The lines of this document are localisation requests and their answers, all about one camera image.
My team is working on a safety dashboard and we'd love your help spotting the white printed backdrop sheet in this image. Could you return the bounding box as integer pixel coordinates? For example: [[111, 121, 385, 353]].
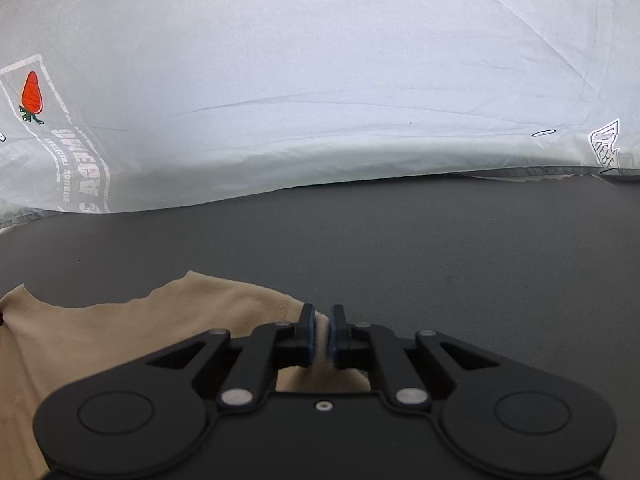
[[1, 0, 639, 226]]

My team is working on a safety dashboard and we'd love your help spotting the beige long-sleeve shirt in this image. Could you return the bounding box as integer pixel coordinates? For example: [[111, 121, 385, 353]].
[[0, 270, 371, 480]]

